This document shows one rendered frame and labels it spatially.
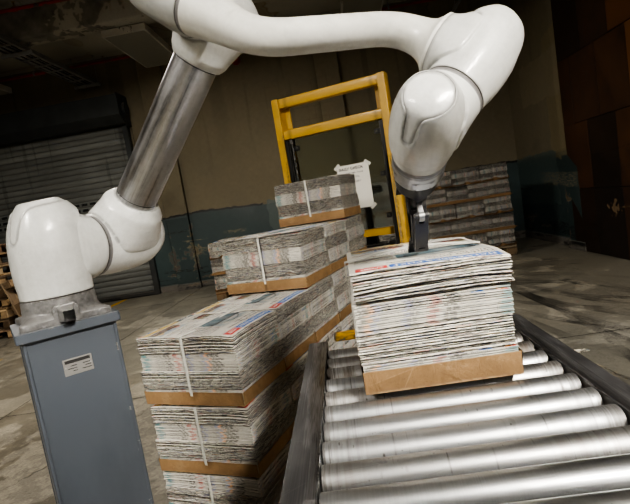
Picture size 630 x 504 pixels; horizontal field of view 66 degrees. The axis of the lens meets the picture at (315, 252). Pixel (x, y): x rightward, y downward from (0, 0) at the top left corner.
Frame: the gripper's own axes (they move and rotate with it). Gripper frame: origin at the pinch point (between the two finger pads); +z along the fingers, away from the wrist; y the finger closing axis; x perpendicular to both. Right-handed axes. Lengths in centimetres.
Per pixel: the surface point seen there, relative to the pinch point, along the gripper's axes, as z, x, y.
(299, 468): -21, -26, 44
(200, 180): 626, -245, -404
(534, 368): 1.2, 17.1, 33.6
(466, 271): -11.9, 6.0, 16.8
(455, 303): -8.7, 3.6, 21.4
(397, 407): -4.9, -9.6, 37.4
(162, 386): 58, -79, 19
